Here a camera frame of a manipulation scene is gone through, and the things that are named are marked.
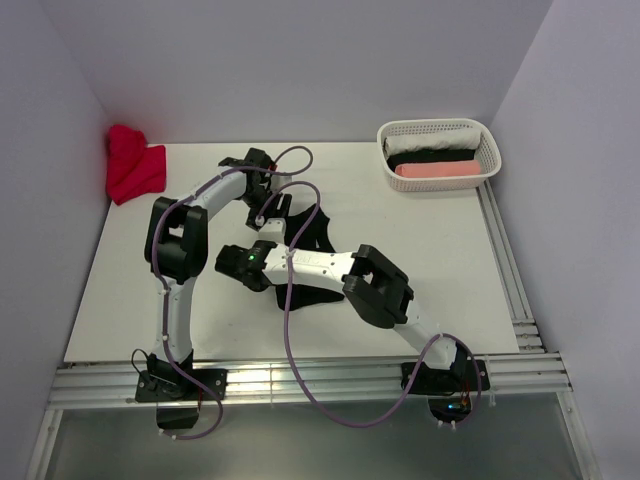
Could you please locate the black t-shirt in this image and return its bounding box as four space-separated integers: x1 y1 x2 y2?
284 204 345 311
387 149 475 171

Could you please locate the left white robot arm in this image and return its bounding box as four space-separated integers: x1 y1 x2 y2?
137 148 291 401

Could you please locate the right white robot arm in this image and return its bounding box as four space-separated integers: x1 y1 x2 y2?
215 240 468 390

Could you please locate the red t-shirt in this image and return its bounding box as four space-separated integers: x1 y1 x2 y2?
106 124 167 206

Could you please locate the rolled black t-shirt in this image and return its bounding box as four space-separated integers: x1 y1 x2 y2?
387 149 475 171

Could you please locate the rolled pink t-shirt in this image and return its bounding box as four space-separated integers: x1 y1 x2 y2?
394 160 483 179

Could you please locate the rolled white t-shirt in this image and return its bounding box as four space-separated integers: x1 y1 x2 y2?
383 128 482 155

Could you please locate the white plastic basket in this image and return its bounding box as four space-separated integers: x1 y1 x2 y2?
377 118 502 192

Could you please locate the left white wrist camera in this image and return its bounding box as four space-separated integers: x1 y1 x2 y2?
271 175 293 190

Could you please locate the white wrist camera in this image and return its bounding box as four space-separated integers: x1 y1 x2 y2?
256 217 286 244
271 175 293 190

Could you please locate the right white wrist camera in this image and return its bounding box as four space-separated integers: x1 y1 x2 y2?
256 217 286 244

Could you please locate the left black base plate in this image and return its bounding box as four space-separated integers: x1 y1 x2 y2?
134 369 228 430

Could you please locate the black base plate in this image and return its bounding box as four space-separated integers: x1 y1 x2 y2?
409 359 491 424
134 369 228 430

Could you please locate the aluminium mounting rail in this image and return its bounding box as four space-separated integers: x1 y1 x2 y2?
47 353 572 410

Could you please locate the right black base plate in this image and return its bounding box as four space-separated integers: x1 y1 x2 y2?
409 359 491 424

